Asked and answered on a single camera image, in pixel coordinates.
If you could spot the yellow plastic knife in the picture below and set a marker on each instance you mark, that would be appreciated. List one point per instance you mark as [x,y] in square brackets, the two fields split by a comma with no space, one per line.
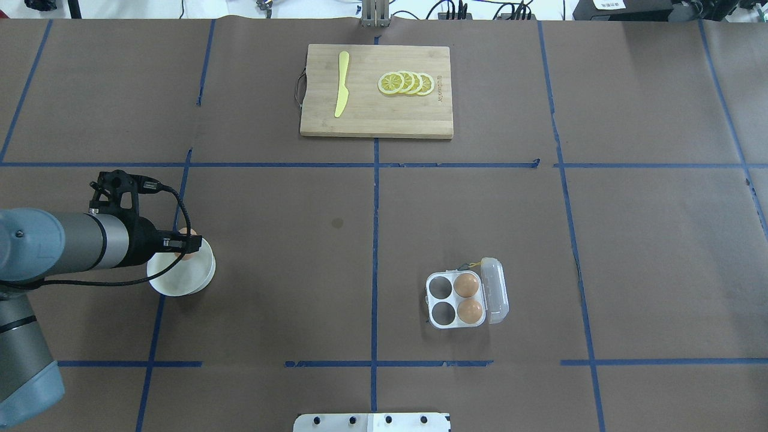
[342,90]

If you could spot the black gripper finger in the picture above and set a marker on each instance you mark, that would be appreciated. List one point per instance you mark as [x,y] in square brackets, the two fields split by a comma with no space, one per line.
[181,244]

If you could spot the wooden cutting board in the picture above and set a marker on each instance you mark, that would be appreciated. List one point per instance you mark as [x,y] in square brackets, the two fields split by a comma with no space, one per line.
[370,114]

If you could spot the brown egg in box far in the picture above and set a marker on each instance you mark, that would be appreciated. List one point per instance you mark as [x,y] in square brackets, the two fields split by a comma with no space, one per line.
[466,284]

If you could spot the aluminium frame post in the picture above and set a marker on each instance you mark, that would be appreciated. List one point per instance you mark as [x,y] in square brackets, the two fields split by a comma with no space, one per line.
[375,13]

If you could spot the brown egg from bowl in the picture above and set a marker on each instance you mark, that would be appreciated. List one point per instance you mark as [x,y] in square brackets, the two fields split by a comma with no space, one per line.
[184,231]

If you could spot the clear plastic egg box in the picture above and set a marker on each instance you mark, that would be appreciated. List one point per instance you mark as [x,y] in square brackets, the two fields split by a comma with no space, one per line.
[442,301]

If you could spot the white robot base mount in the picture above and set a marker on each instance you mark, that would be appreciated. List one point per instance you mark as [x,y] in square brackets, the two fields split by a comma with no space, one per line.
[397,421]

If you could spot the brown egg in box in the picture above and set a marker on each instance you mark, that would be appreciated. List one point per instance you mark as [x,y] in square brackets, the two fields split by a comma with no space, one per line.
[470,311]
[466,284]

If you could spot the white bowl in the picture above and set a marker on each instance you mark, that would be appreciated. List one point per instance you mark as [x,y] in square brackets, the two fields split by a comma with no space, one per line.
[188,276]

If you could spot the lemon slice farthest from knife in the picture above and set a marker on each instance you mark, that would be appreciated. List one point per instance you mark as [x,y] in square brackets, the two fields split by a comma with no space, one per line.
[427,85]

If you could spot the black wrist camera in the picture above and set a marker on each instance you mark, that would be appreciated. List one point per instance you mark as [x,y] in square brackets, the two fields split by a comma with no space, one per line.
[117,192]

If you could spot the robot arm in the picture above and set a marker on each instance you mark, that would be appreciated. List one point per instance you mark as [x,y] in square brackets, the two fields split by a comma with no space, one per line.
[36,245]

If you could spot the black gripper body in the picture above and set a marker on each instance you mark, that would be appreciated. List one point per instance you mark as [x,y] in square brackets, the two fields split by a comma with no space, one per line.
[142,240]

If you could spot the brown egg in box near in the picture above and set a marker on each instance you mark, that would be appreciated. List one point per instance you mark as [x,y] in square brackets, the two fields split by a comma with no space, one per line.
[470,311]

